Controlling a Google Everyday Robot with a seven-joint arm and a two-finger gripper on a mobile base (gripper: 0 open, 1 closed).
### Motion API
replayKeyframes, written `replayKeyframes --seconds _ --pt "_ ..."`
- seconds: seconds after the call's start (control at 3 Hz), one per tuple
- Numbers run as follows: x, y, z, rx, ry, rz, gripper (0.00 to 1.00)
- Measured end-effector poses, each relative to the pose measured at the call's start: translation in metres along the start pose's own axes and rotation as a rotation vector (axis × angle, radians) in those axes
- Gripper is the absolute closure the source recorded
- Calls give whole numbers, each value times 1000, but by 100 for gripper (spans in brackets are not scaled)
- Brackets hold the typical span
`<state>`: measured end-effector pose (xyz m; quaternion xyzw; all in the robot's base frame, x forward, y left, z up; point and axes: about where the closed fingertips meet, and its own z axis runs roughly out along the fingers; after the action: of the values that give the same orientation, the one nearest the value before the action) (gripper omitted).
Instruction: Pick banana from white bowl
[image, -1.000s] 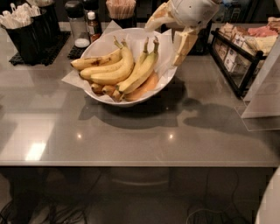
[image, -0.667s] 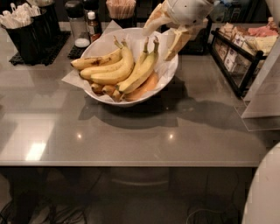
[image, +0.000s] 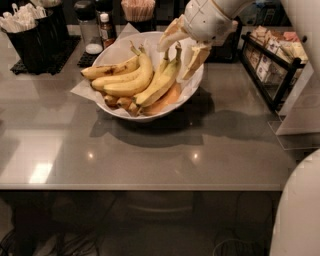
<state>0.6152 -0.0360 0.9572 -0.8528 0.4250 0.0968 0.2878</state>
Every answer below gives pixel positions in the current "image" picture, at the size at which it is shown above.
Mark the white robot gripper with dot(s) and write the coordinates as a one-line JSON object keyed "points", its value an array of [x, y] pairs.
{"points": [[204, 20]]}

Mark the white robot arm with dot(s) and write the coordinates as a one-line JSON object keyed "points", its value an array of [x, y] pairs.
{"points": [[296, 230]]}

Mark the yellow banana right rear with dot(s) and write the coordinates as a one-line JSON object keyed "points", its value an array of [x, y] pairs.
{"points": [[159, 70]]}

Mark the yellow banana right front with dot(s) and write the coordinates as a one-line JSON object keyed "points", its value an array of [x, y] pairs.
{"points": [[163, 84]]}

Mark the orange fruit in bowl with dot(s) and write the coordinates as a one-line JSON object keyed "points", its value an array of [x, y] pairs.
{"points": [[170, 97]]}

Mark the large yellow curved banana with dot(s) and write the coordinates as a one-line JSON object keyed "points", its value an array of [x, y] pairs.
{"points": [[138, 84]]}

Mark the white bowl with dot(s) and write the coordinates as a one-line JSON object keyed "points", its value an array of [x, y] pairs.
{"points": [[181, 91]]}

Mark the white paper bowl liner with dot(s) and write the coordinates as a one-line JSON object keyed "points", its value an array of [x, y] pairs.
{"points": [[120, 51]]}

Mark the yellow banana middle left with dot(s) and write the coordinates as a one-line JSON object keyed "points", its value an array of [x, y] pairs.
{"points": [[99, 83]]}

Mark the spotted banana at back left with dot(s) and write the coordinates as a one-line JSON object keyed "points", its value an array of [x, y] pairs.
{"points": [[124, 67]]}

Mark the black napkin dispenser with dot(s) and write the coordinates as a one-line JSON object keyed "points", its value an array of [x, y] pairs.
{"points": [[225, 52]]}

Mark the straw holder cup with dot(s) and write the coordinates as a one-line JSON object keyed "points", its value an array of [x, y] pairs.
{"points": [[139, 13]]}

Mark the hot sauce bottle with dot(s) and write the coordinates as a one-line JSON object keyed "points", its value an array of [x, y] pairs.
{"points": [[108, 35]]}

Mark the condiment packets in rack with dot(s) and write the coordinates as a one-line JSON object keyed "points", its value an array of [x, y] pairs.
{"points": [[285, 45]]}

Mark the small bananas under bunch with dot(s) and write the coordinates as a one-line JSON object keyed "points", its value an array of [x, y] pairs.
{"points": [[121, 106]]}

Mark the dark pepper bottle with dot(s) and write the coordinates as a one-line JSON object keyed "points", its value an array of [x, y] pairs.
{"points": [[104, 8]]}

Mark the black rubber mat small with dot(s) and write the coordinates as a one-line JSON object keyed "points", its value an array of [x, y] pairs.
{"points": [[86, 60]]}

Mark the glass shaker black lid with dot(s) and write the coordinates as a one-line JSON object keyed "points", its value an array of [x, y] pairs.
{"points": [[86, 16]]}

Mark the black cup behind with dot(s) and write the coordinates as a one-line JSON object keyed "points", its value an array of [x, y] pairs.
{"points": [[53, 28]]}

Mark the clear acrylic stand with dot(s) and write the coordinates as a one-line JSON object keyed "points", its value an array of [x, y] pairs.
{"points": [[298, 123]]}

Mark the black cup of white cutlery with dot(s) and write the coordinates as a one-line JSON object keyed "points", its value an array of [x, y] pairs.
{"points": [[21, 26]]}

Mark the black rubber mat left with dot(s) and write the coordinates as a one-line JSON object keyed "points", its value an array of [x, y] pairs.
{"points": [[61, 55]]}

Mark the black wire condiment rack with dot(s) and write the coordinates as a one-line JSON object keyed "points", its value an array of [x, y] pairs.
{"points": [[274, 95]]}

